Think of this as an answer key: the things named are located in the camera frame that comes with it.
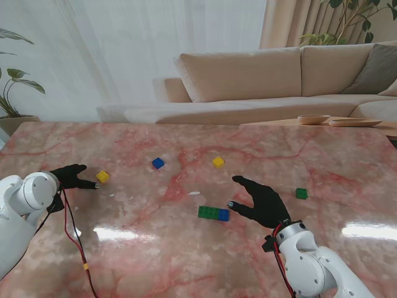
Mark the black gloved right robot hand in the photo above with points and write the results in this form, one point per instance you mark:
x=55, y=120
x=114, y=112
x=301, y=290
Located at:
x=266, y=205

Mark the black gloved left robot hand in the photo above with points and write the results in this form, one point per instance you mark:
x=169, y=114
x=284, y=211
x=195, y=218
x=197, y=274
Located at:
x=69, y=177

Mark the yellow toy brick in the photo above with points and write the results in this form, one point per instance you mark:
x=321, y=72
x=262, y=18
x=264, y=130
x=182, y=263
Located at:
x=102, y=176
x=218, y=162

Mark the blue toy brick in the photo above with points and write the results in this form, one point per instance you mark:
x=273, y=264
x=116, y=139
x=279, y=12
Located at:
x=158, y=163
x=224, y=215

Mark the green toy brick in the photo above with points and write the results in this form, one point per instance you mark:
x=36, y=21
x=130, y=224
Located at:
x=203, y=212
x=301, y=193
x=214, y=213

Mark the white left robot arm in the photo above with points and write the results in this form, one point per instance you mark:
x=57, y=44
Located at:
x=18, y=211

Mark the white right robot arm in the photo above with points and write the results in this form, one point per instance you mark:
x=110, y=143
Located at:
x=310, y=267

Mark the beige plant pot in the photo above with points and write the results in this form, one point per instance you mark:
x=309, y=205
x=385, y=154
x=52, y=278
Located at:
x=18, y=124

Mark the round wooden bowl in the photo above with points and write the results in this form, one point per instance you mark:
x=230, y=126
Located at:
x=314, y=119

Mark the broad-leaf green houseplant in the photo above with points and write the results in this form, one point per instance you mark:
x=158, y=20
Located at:
x=31, y=84

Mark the oval wooden tray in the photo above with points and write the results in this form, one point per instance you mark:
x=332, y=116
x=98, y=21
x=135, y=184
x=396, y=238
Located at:
x=355, y=122

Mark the beige fabric sofa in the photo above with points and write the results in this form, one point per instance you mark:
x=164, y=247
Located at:
x=248, y=77

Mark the white sheer curtain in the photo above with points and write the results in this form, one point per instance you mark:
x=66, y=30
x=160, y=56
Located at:
x=124, y=46

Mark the cream throw pillow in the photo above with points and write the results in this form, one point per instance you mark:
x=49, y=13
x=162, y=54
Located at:
x=390, y=92

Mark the grey sofa cushion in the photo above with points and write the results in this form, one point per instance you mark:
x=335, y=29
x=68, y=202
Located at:
x=375, y=68

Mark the tall branching green houseplant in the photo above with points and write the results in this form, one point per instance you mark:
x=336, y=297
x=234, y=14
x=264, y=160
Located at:
x=322, y=38

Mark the beige drape curtain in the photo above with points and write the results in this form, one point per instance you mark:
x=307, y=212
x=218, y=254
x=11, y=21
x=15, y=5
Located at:
x=288, y=21

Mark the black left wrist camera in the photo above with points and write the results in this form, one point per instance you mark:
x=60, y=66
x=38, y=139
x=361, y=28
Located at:
x=56, y=205

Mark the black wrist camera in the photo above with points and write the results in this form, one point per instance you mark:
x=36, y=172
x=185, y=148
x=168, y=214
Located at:
x=56, y=205
x=269, y=243

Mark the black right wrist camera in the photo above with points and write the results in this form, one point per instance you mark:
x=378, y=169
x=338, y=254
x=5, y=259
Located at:
x=269, y=243

